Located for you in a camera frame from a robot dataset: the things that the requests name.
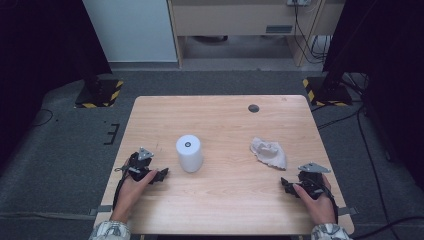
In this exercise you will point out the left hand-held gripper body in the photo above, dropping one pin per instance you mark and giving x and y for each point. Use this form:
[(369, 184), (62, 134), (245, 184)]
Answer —
[(136, 166)]

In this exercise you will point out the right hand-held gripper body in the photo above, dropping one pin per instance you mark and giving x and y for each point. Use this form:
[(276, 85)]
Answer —
[(311, 180)]

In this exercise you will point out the white cylindrical container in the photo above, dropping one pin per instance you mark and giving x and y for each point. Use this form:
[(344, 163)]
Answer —
[(190, 155)]

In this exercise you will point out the white cloth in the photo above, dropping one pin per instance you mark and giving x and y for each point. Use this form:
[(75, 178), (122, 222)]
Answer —
[(270, 153)]

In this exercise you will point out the person's right hand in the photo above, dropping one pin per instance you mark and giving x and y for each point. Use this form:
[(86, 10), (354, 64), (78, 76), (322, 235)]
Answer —
[(320, 208)]

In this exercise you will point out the person's left hand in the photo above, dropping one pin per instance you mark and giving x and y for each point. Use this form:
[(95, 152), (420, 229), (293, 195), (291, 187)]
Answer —
[(128, 195)]

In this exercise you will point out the grey tape piece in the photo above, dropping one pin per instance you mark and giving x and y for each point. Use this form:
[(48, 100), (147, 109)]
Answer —
[(101, 209), (348, 211)]

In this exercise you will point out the black stand with striped base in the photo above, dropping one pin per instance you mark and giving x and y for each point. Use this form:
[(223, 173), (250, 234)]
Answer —
[(328, 91), (100, 95)]

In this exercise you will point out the small black disc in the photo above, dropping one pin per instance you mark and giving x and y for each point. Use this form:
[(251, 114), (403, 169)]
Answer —
[(253, 108)]

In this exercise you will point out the white panel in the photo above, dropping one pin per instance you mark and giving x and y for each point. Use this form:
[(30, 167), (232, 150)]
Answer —
[(133, 30)]

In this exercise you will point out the dark curtain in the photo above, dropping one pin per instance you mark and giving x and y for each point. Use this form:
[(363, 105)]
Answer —
[(43, 50), (383, 50)]

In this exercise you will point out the light wooden desk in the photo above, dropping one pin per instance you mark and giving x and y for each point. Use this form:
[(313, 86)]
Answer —
[(233, 20)]

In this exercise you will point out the white power strip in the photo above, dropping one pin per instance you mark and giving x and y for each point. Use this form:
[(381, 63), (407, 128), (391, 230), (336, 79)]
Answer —
[(299, 2)]

